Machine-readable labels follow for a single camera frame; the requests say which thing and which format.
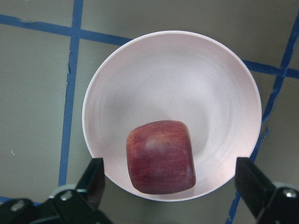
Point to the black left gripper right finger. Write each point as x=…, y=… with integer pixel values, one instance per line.
x=254, y=186

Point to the red apple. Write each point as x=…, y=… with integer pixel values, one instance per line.
x=159, y=158

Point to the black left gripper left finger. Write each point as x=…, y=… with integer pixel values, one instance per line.
x=92, y=183

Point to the pink plate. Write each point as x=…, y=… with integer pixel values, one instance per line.
x=174, y=75

